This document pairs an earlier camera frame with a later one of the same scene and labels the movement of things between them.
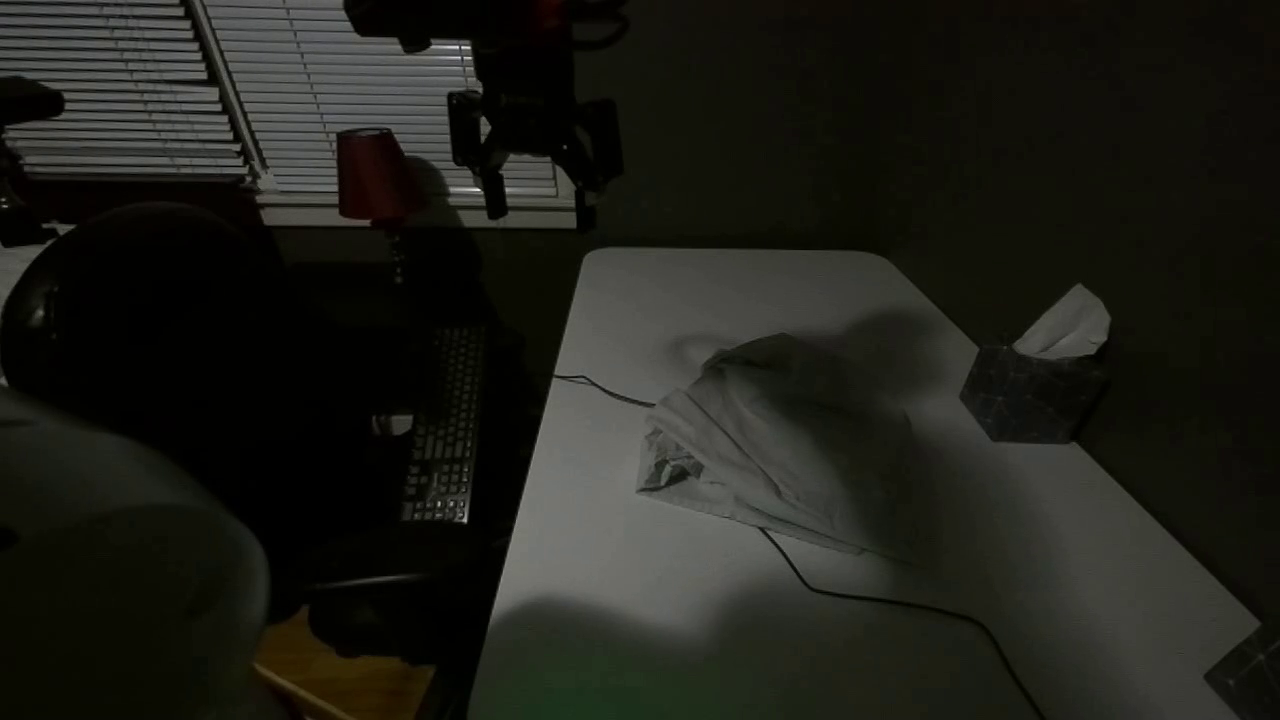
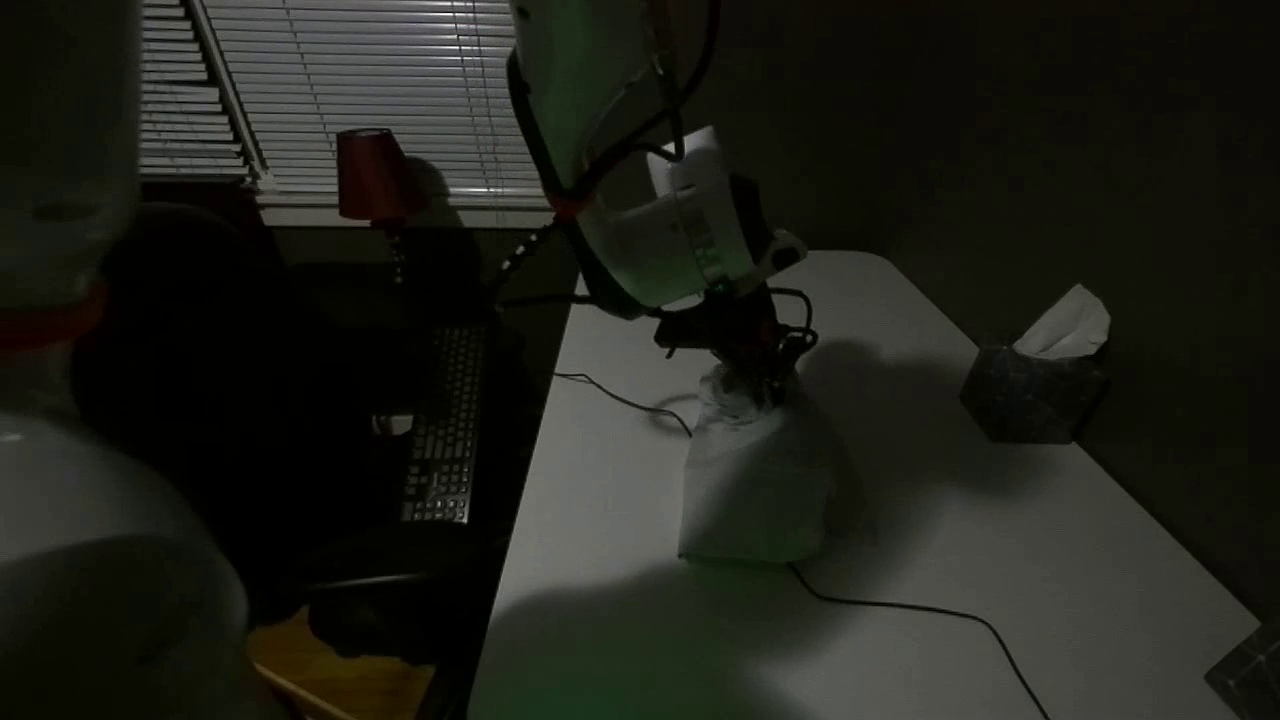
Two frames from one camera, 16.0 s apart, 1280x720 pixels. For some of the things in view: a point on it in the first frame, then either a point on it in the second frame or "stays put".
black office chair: x=156 y=320 stays put
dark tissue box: x=1043 y=386 stays put
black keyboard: x=447 y=433 stays put
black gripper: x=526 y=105 -> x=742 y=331
